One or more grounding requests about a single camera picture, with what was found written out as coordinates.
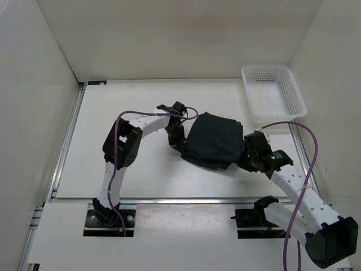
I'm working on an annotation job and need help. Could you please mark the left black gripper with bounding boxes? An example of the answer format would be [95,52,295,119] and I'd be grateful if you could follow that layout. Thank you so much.
[165,124,186,154]

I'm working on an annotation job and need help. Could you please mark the dark navy sport shorts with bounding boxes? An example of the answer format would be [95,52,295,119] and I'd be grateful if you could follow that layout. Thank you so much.
[181,112,245,170]

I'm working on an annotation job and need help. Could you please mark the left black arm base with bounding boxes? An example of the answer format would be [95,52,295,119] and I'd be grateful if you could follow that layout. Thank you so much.
[83,207,136,237]

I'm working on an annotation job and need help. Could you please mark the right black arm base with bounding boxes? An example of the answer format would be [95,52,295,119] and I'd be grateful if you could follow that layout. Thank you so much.
[230,196,286,239]

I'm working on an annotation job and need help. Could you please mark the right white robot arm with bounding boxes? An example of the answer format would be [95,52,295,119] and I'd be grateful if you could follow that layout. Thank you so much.
[238,150,359,269]

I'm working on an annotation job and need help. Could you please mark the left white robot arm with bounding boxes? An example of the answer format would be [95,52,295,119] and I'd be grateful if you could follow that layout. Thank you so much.
[93,102,188,226]

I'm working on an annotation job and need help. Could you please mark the white perforated plastic basket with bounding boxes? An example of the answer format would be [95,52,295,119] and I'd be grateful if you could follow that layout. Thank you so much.
[241,64,307,125]

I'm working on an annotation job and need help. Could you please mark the small dark label sticker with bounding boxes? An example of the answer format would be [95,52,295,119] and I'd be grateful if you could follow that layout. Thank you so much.
[87,80,107,85]

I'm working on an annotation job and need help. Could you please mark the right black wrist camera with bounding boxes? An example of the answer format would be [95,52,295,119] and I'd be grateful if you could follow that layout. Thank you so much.
[244,131,271,154]

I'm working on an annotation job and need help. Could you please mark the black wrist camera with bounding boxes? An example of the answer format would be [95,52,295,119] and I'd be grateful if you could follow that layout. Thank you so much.
[244,131,271,154]
[156,101,187,116]

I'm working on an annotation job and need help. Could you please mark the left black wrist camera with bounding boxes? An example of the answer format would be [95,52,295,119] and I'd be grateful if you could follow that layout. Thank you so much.
[156,101,187,116]

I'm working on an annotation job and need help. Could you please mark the left aluminium frame rail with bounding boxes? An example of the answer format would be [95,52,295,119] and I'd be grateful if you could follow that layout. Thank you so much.
[17,82,87,270]

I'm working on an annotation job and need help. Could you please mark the front aluminium rail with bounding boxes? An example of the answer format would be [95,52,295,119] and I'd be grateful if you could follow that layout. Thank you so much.
[50,197,291,205]

